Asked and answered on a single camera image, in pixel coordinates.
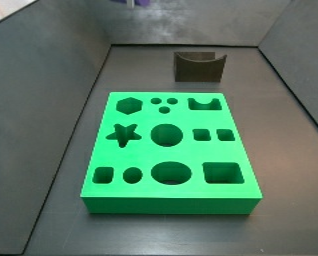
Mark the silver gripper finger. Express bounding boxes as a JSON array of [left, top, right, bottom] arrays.
[[127, 0, 135, 8]]

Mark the purple cylinder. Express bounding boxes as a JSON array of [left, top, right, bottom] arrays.
[[110, 0, 150, 7]]

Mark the black curved cradle stand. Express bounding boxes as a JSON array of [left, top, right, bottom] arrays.
[[174, 52, 227, 83]]

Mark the green shape sorter block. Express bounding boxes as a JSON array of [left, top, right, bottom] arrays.
[[80, 92, 262, 215]]

